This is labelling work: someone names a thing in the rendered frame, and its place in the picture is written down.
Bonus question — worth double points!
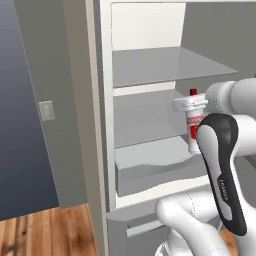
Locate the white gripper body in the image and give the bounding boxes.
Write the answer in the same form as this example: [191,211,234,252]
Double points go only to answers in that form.
[172,93,210,113]

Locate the red and white liquor bottle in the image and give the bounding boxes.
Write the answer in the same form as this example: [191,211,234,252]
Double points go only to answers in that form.
[185,87,205,155]

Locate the grey glass fridge shelf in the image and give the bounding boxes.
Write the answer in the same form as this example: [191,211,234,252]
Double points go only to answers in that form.
[113,88,193,149]
[112,46,239,89]

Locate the white fridge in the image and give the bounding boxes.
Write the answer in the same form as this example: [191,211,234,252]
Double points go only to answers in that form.
[98,0,256,256]

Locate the grey fridge crisper drawer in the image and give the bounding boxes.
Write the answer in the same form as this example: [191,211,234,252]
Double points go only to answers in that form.
[114,134,214,198]

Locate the grey fridge door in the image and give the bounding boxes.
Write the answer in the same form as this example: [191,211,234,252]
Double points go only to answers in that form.
[62,0,110,256]

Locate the grey freezer drawer front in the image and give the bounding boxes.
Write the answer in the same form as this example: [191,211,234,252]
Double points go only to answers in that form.
[106,199,174,256]

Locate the white freezer drawer handle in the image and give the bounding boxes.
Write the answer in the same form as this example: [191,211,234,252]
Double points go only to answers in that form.
[126,219,165,239]

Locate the grey wall switch plate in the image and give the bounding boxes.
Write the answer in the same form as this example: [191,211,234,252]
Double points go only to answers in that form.
[38,100,56,122]

